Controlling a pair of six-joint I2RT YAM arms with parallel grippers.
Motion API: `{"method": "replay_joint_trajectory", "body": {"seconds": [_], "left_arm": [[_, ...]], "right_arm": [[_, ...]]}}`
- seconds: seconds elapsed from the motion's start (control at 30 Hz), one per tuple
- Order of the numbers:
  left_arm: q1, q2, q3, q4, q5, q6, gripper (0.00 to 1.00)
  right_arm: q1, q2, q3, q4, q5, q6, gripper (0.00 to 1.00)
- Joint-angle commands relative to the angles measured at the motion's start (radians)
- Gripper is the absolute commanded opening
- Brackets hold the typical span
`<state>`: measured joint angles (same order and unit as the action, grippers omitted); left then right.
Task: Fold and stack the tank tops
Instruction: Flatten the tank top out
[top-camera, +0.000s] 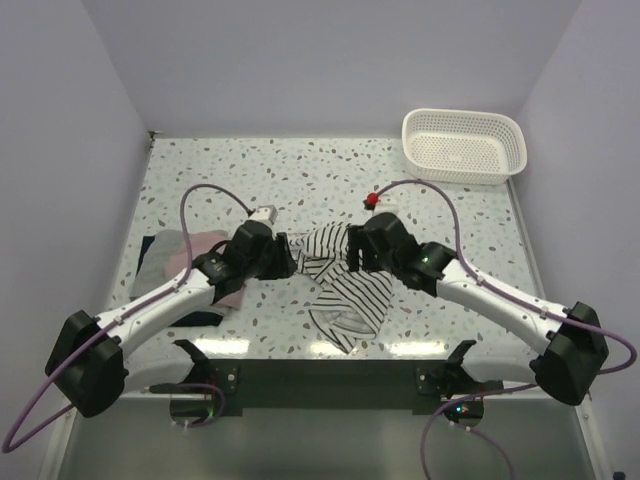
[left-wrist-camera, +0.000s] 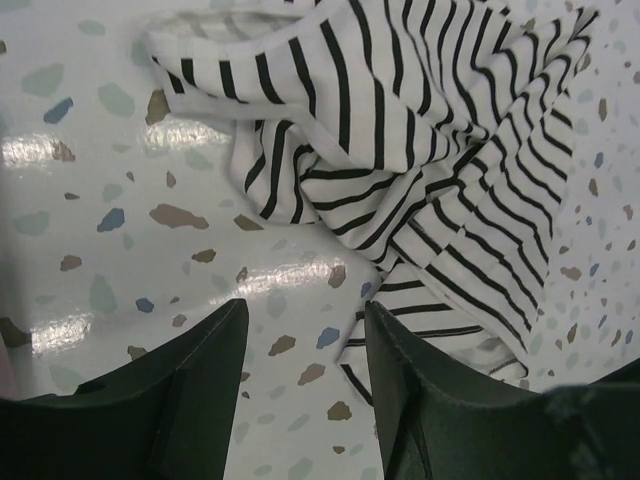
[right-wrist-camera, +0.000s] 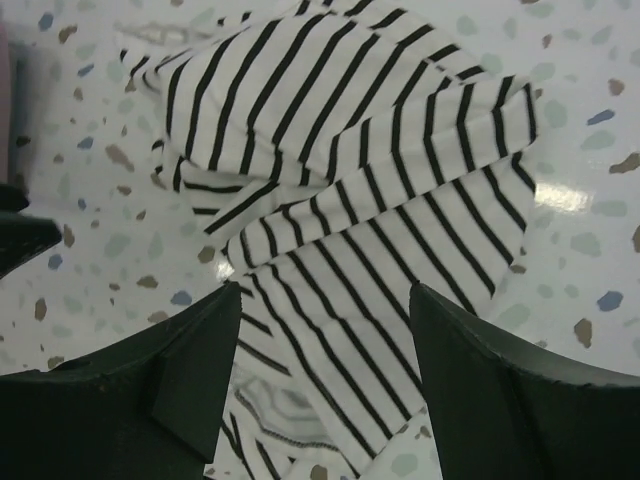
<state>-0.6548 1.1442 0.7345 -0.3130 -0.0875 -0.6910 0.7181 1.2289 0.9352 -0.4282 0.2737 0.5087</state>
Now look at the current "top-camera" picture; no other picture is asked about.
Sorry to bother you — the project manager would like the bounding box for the black white striped tank top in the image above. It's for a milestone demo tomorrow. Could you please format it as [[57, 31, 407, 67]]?
[[289, 223, 393, 354]]

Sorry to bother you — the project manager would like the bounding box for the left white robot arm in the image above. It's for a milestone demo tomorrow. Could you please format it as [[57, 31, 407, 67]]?
[[45, 220, 296, 418]]

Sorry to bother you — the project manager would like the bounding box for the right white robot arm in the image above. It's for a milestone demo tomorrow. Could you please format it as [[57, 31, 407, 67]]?
[[347, 212, 609, 406]]

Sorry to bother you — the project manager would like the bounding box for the navy folded tank top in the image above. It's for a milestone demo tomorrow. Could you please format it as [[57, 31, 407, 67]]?
[[137, 234, 226, 329]]

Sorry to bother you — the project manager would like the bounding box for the grey folded tank top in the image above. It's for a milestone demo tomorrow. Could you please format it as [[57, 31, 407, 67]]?
[[130, 230, 183, 300]]

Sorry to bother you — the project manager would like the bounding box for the white plastic basket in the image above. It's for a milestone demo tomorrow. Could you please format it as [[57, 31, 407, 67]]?
[[401, 108, 528, 185]]

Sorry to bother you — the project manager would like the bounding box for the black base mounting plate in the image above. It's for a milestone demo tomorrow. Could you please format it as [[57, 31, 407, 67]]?
[[150, 340, 503, 416]]

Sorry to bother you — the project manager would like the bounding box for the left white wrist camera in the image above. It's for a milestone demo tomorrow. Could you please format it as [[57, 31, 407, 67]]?
[[248, 205, 278, 228]]

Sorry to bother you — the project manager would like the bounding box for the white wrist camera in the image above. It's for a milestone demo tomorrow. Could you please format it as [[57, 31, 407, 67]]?
[[363, 192, 399, 215], [248, 205, 278, 228]]

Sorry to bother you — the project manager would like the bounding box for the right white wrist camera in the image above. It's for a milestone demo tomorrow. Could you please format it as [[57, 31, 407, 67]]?
[[363, 192, 399, 215]]

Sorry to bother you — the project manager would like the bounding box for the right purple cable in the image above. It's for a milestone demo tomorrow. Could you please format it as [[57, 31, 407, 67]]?
[[379, 179, 640, 480]]

